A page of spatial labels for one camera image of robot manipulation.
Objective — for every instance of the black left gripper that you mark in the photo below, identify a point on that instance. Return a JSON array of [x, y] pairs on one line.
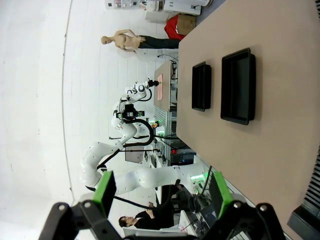
[[129, 113]]

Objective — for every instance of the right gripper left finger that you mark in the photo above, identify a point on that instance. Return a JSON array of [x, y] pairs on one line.
[[105, 192]]

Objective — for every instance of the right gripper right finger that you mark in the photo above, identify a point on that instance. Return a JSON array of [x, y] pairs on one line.
[[221, 195]]

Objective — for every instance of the black ESD tray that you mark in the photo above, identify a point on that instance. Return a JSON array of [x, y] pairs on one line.
[[238, 87], [201, 87]]

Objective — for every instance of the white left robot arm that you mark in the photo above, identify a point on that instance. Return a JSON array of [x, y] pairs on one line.
[[150, 178]]

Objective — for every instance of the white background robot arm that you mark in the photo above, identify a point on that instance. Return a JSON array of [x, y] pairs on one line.
[[140, 89]]

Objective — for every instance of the pink flat mat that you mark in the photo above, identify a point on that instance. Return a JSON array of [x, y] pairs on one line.
[[160, 92]]

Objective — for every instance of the black controller box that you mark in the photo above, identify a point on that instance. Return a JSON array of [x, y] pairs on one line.
[[180, 158]]

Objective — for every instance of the brown background table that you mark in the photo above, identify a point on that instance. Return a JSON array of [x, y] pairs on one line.
[[165, 72]]

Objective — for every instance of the seated person in black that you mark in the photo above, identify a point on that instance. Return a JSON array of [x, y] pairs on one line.
[[155, 220]]

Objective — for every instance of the beige mannequin dark trousers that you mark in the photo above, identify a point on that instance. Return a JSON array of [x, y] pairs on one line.
[[125, 41]]

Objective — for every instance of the black slotted board rack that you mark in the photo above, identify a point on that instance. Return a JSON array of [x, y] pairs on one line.
[[312, 190]]

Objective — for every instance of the red bag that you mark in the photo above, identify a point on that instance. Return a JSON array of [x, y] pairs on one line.
[[172, 27]]

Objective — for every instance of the open brown cardboard box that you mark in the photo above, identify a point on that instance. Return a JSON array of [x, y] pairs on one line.
[[187, 23]]

